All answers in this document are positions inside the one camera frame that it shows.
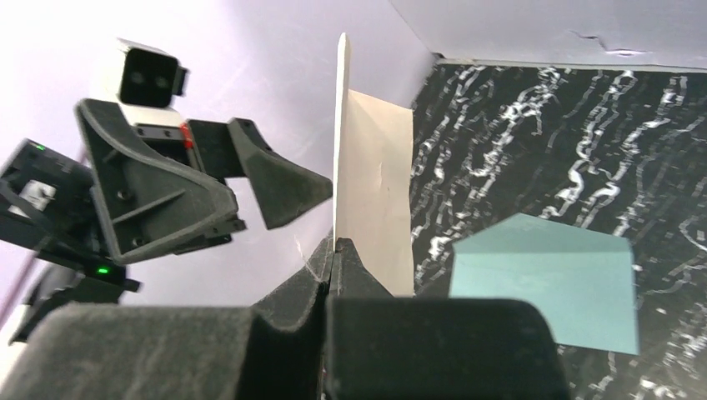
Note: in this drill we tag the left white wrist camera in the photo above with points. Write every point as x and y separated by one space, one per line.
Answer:
142 80

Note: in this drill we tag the beige letter paper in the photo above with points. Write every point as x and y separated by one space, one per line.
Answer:
372 162

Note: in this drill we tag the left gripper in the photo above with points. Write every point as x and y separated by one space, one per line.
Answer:
153 191

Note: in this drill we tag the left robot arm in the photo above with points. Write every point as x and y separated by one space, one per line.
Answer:
47 206

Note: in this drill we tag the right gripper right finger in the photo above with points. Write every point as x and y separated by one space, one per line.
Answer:
383 347

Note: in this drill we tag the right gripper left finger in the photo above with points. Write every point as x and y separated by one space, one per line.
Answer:
271 350

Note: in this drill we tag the teal envelope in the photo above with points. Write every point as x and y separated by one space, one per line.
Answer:
581 281

